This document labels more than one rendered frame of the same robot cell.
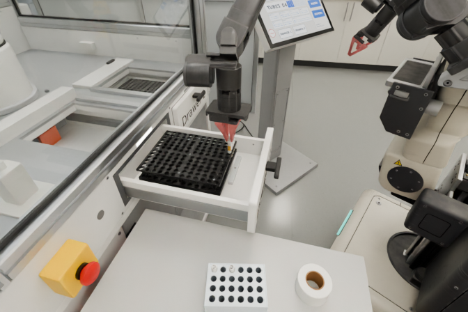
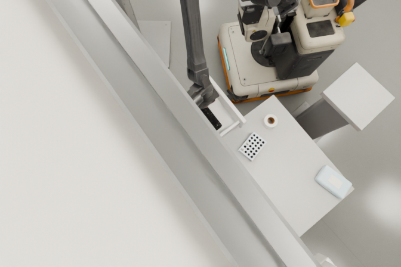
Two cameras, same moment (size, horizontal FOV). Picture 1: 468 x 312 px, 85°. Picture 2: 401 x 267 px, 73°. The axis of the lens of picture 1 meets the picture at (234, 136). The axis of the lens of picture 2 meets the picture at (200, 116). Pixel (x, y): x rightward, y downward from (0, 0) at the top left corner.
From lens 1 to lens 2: 0.92 m
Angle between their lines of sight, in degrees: 45
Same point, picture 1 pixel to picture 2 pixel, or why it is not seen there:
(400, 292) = (270, 74)
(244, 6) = (200, 59)
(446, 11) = (276, 0)
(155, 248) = not seen: hidden behind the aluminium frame
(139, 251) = not seen: hidden behind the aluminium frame
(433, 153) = (269, 21)
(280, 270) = (256, 126)
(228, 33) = (204, 79)
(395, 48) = not seen: outside the picture
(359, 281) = (278, 105)
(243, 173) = (212, 106)
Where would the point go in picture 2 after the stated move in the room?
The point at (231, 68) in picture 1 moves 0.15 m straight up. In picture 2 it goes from (210, 88) to (213, 73)
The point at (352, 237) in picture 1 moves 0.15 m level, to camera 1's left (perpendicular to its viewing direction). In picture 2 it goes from (236, 65) to (224, 80)
